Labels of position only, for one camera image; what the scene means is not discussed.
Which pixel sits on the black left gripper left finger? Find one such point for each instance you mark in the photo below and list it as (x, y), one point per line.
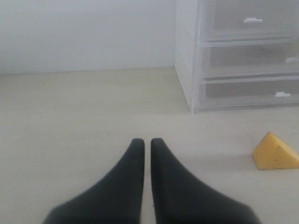
(115, 199)

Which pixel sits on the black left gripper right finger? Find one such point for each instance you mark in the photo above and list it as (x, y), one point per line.
(180, 198)

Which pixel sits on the clear middle wide drawer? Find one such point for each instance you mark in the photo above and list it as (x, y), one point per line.
(247, 60)

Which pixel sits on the clear wide drawer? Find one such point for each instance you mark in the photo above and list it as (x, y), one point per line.
(248, 94)
(247, 60)

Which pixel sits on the clear bottom wide drawer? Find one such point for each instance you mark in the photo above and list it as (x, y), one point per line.
(248, 94)

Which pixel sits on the white plastic drawer cabinet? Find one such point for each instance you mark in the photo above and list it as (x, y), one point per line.
(188, 46)

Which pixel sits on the clear top left drawer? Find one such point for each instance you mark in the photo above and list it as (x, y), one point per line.
(248, 19)

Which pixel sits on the yellow cheese wedge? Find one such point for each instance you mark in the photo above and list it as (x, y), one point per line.
(272, 153)

